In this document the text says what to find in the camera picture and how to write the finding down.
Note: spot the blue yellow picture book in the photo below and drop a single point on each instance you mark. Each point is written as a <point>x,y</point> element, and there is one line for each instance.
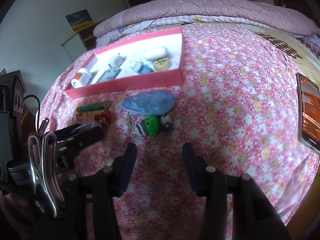
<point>78,20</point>

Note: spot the white orange tape roll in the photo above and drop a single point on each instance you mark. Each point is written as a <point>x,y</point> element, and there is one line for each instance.
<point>81,78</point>

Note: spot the green toy figure keychain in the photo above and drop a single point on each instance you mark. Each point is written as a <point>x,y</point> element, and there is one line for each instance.
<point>153,125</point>

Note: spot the silver metal clamp right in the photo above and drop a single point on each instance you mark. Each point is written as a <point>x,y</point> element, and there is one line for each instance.
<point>42,157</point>

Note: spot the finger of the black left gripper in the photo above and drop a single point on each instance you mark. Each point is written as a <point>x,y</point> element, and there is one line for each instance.
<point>72,139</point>

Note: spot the red strawberry charm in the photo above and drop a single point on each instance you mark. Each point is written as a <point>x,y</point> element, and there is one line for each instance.
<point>105,118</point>

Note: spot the pink shallow cardboard box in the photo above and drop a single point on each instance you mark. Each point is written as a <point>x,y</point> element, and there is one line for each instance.
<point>133,50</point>

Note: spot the white oval case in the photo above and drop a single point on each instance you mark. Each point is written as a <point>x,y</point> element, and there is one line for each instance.
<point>155,53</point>

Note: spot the white bedside shelf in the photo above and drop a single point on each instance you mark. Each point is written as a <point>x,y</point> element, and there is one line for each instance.
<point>80,41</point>

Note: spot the yellow chess piece disc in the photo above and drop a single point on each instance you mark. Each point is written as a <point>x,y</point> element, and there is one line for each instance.
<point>162,64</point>

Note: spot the black smartphone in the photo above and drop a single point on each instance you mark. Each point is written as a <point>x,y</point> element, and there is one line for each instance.
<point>309,113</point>

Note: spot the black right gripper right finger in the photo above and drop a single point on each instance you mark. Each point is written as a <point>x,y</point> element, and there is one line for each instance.
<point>254,217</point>

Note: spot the purple quilted duvet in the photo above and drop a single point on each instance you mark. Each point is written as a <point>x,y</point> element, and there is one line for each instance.
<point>288,20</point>

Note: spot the blue correction tape dispenser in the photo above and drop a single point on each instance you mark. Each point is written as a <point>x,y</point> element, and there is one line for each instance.
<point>157,102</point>

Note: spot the grey power adapter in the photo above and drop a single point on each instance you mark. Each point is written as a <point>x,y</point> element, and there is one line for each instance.
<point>109,74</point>

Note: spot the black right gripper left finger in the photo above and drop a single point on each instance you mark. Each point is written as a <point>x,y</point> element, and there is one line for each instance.
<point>98,189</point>

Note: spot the wooden puzzle block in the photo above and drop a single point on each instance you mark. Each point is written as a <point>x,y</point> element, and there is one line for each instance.
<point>91,114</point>

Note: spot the white usb charger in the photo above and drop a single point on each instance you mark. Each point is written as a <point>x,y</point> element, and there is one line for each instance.
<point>116,61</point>

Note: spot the dark wooden headboard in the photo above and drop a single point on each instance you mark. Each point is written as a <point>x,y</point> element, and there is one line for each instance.
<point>300,6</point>

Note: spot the pink floral bed sheet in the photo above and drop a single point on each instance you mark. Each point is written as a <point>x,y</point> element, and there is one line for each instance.
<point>238,108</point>

